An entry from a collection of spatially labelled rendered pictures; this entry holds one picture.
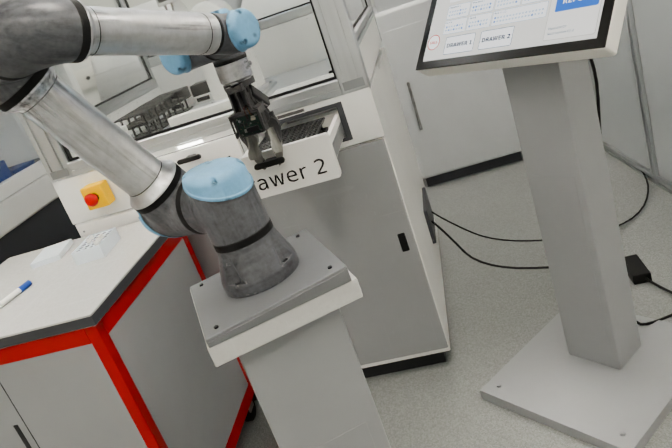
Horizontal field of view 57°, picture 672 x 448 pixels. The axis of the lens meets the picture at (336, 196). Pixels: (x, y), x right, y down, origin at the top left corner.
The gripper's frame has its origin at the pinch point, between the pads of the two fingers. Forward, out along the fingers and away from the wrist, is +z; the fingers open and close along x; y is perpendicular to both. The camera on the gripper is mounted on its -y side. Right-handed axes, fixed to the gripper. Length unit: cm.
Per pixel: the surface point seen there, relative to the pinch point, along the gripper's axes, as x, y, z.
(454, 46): 47, -21, -9
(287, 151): 4.2, -0.9, -0.8
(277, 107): -3.1, -32.9, -5.9
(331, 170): 12.6, -1.0, 6.5
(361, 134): 17.3, -32.6, 8.2
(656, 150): 121, -127, 74
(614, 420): 62, 6, 87
